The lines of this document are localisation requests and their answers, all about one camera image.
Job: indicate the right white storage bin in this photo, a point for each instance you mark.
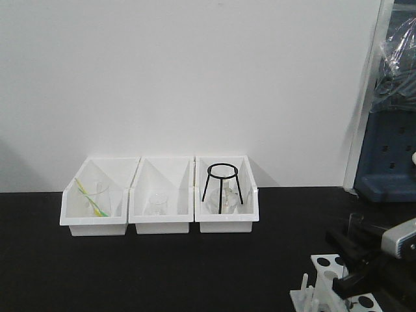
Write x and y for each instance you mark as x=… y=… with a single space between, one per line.
x=244 y=216

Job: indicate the left white storage bin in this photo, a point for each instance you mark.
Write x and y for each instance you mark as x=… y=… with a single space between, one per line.
x=116 y=172

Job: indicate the white test tube rack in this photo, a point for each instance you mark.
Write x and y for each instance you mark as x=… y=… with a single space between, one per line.
x=321 y=297

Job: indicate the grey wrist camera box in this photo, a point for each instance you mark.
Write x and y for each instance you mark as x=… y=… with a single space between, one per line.
x=399 y=241

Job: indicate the clear glass test tube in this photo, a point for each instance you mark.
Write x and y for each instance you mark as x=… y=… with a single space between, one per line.
x=354 y=225

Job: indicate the clear bag of pegs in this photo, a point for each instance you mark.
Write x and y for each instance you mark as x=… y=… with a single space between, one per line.
x=395 y=90

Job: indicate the grey pegboard drying rack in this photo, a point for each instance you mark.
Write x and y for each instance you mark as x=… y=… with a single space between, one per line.
x=386 y=167

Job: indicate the black metal tripod stand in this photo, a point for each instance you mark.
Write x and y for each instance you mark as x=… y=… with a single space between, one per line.
x=223 y=172

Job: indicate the white storage bin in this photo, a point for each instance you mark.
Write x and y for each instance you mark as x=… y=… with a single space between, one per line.
x=244 y=216
x=116 y=172
x=173 y=176

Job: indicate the glass flask under tripod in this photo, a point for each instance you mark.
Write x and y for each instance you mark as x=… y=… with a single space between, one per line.
x=224 y=202

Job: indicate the middle white storage bin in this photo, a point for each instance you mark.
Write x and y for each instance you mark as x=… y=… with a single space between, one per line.
x=173 y=176

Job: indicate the yellow green plastic pipette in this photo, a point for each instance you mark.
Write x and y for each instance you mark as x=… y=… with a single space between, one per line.
x=98 y=211

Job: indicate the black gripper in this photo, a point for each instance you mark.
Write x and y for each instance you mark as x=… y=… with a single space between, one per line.
x=369 y=270

